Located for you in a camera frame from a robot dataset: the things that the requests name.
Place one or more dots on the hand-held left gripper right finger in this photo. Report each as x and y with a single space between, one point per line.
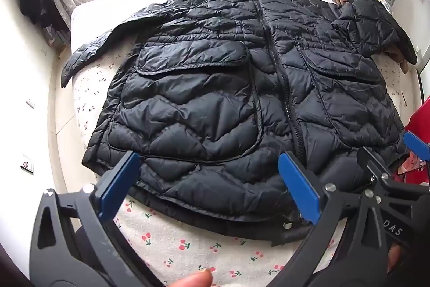
299 186

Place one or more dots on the white wall socket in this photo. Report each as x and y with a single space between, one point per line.
30 103

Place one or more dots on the person's left hand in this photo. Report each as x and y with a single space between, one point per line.
195 279

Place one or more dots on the person's right hand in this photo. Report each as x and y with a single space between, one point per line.
393 260

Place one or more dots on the wall switch with pink sticker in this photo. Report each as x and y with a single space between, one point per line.
27 163

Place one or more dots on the bed with cherry print sheet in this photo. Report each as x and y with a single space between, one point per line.
188 250

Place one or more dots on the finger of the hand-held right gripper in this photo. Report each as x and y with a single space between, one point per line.
373 166
416 144

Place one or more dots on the person's red printed clothing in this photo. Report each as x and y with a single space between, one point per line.
420 119

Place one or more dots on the black quilted puffer jacket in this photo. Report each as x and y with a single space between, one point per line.
208 98

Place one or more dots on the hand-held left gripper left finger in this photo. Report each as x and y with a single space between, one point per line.
117 184

